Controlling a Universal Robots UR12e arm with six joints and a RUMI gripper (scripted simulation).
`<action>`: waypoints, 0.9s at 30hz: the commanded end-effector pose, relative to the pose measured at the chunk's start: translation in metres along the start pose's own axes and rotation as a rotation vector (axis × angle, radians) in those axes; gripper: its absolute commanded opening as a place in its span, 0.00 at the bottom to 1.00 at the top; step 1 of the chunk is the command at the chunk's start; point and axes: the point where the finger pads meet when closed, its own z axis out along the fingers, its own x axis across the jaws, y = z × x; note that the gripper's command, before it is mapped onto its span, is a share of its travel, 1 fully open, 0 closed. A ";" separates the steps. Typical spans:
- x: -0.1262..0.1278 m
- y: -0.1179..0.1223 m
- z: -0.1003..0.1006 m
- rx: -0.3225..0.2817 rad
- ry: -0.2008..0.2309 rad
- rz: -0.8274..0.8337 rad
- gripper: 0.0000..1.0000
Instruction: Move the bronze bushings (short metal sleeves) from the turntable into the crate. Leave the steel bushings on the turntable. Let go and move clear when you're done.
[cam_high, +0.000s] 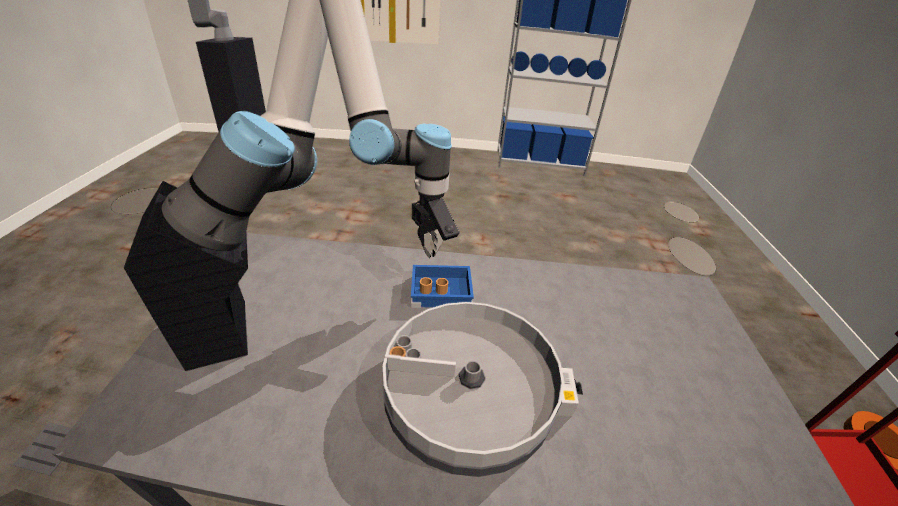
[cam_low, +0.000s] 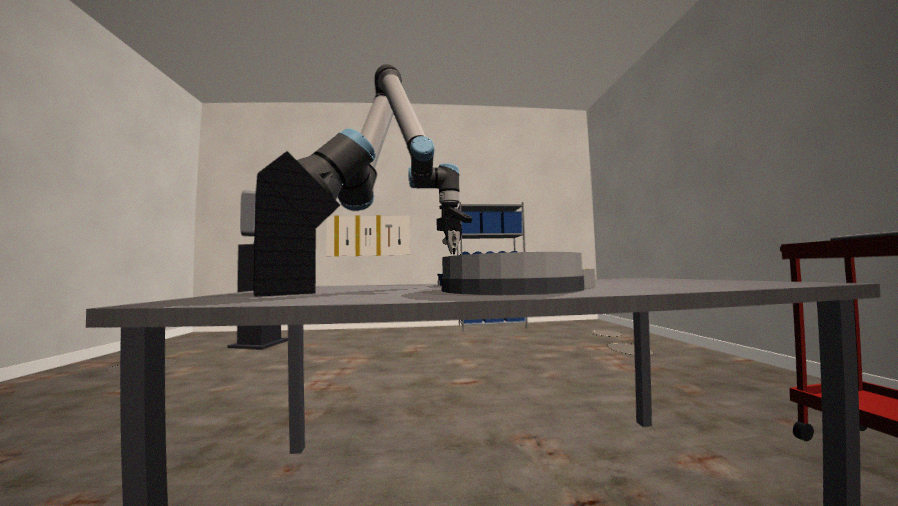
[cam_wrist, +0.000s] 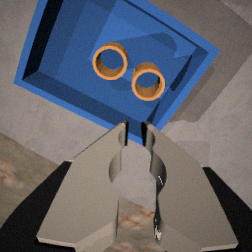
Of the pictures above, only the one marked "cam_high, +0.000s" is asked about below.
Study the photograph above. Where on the white round turntable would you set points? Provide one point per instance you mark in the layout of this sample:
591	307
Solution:
511	401

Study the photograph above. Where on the blue crate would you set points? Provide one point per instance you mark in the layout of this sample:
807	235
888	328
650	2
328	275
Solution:
459	278

